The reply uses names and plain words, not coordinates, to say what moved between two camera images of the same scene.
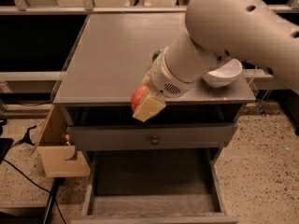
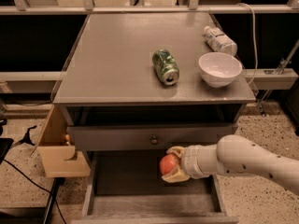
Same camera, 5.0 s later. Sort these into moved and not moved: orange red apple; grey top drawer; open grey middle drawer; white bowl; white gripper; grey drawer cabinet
Moved: orange red apple; white gripper
Not moved: grey top drawer; grey drawer cabinet; white bowl; open grey middle drawer
